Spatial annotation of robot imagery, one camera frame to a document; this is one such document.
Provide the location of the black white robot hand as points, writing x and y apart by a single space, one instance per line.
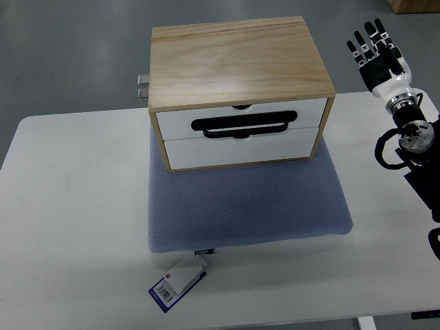
382 67

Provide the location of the black drawer handle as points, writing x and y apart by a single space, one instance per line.
243 126

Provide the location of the white drawer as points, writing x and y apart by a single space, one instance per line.
203 152
176 125

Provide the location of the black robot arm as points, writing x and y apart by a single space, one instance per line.
418 148

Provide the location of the wooden drawer cabinet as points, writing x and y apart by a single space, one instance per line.
235 64

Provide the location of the cardboard box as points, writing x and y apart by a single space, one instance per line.
414 6

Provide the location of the blue mesh cushion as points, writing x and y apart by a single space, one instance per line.
243 205

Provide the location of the lower grey metal clamp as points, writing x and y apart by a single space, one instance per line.
143 93

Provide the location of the grey metal clamp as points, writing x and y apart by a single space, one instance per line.
143 79
143 93

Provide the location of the black table control panel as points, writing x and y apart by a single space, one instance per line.
422 315

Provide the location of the upper grey metal clamp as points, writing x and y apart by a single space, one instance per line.
143 79

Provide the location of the white table leg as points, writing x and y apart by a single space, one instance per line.
366 323

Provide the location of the white blue product tag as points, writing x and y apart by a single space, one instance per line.
178 281

